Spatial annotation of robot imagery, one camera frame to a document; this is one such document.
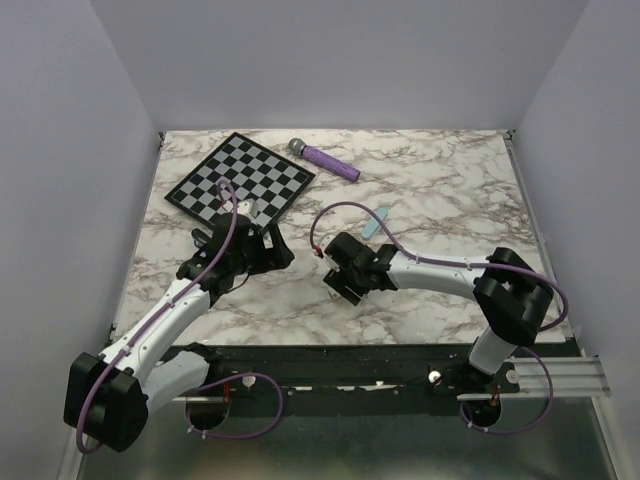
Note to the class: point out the black and silver chessboard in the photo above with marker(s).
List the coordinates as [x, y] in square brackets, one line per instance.
[256, 173]

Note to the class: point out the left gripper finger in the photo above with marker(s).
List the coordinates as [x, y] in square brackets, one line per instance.
[262, 230]
[278, 256]

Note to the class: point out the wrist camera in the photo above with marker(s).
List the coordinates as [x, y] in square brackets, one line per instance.
[248, 208]
[319, 248]

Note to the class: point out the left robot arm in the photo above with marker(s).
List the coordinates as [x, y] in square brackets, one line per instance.
[145, 345]

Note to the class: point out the light blue stapler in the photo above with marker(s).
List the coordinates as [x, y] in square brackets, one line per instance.
[372, 225]

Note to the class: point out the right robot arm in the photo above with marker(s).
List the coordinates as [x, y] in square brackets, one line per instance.
[513, 298]

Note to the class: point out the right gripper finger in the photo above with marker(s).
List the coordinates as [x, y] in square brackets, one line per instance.
[336, 279]
[346, 292]

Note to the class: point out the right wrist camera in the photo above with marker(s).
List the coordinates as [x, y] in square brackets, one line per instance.
[319, 248]

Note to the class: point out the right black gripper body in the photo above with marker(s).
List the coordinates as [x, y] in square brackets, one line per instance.
[356, 275]

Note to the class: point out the aluminium mounting rail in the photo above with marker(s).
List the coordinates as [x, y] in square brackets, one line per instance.
[345, 381]

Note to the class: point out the purple glitter toy microphone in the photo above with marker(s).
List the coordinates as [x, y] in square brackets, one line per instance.
[323, 160]

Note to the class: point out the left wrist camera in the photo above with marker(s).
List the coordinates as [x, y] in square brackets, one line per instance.
[248, 208]

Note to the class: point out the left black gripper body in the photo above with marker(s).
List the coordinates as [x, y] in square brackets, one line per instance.
[251, 260]

